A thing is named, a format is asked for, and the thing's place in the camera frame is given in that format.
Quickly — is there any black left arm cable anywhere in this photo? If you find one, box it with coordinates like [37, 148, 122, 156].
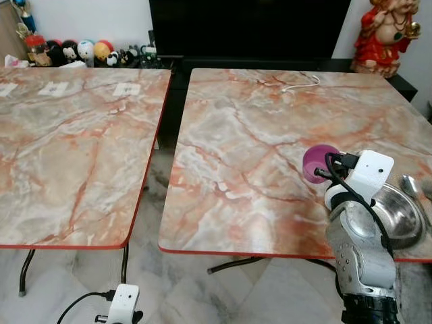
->
[57, 290, 117, 324]

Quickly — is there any black television screen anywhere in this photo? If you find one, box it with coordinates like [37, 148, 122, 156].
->
[148, 0, 352, 61]

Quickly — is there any stainless steel spoon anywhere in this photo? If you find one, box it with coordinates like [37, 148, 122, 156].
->
[401, 175, 432, 227]

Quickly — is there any red and gold statue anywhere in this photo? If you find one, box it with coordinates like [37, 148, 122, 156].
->
[350, 0, 421, 79]

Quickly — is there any thin white cable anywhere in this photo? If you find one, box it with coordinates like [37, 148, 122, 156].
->
[281, 73, 322, 93]

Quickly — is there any black metal table leg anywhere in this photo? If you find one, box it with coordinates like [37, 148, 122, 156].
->
[207, 256, 265, 275]
[18, 248, 36, 297]
[121, 244, 130, 285]

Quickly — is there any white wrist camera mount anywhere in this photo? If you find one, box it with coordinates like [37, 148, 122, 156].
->
[107, 283, 141, 324]
[346, 151, 395, 205]

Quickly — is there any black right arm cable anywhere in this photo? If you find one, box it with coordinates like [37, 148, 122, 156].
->
[324, 152, 394, 259]

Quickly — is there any white paper label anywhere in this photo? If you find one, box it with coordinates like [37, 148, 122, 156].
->
[111, 82, 142, 97]

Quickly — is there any black white mouse figurine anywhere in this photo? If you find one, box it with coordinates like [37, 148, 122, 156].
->
[62, 40, 81, 65]

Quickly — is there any white blue round figurine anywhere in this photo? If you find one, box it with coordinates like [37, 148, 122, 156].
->
[77, 38, 96, 65]

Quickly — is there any small panda figurine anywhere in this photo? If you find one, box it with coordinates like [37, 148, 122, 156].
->
[106, 51, 123, 68]

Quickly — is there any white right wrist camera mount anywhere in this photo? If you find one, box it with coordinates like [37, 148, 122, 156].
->
[346, 151, 395, 205]

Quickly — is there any red lidded glass jar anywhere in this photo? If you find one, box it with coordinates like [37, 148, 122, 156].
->
[25, 34, 52, 68]

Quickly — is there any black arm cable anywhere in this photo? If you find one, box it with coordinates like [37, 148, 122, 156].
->
[324, 152, 394, 259]
[57, 290, 117, 324]

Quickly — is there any purple plastic cup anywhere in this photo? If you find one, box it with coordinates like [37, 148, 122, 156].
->
[302, 144, 342, 185]

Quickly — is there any orange red round figurine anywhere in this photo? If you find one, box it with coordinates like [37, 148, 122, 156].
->
[93, 38, 115, 65]

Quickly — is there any stainless steel bowl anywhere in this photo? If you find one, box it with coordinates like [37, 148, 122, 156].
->
[369, 182, 427, 251]

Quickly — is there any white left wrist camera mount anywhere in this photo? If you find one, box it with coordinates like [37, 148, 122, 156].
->
[107, 283, 141, 324]

